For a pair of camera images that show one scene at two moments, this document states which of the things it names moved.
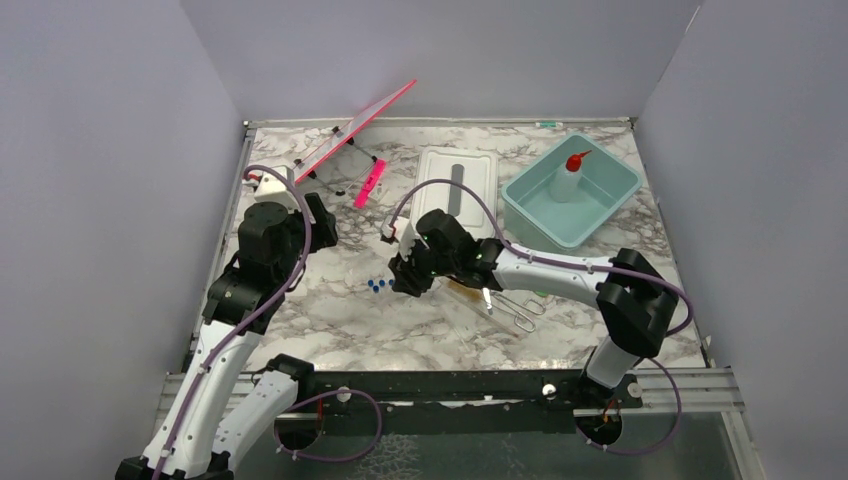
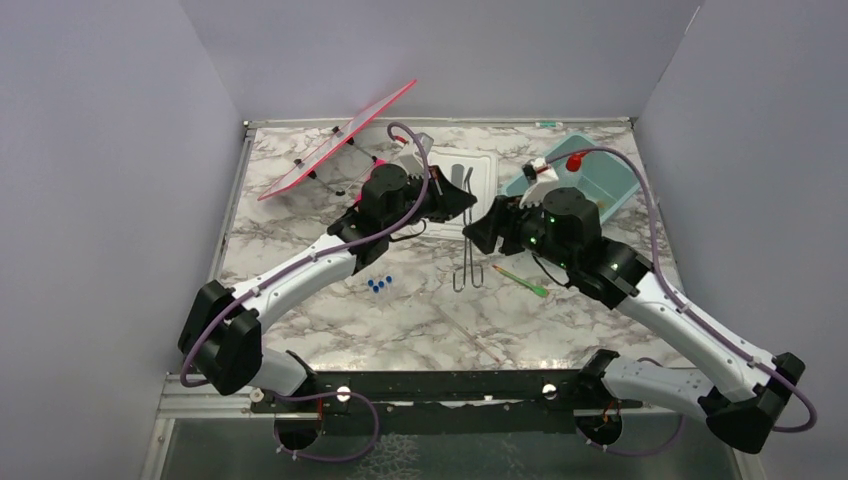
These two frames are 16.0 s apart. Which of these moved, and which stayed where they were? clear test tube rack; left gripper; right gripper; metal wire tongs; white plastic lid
Moved: right gripper; metal wire tongs; left gripper
Stayed: white plastic lid; clear test tube rack
